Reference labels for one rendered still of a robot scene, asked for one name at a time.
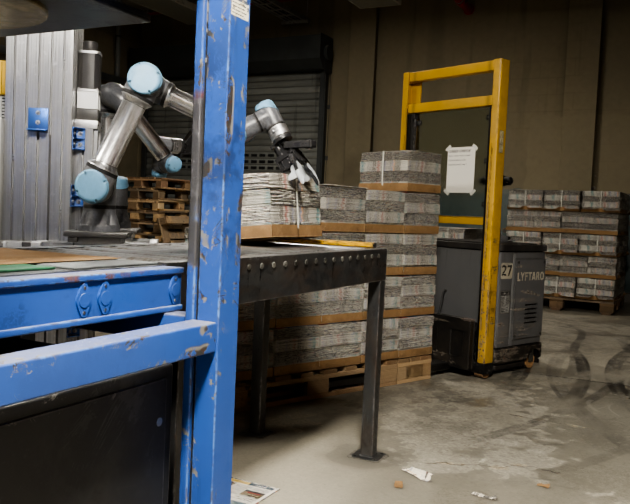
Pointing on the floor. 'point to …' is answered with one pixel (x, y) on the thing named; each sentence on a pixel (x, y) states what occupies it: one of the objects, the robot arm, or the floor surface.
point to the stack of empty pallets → (156, 203)
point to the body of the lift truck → (469, 284)
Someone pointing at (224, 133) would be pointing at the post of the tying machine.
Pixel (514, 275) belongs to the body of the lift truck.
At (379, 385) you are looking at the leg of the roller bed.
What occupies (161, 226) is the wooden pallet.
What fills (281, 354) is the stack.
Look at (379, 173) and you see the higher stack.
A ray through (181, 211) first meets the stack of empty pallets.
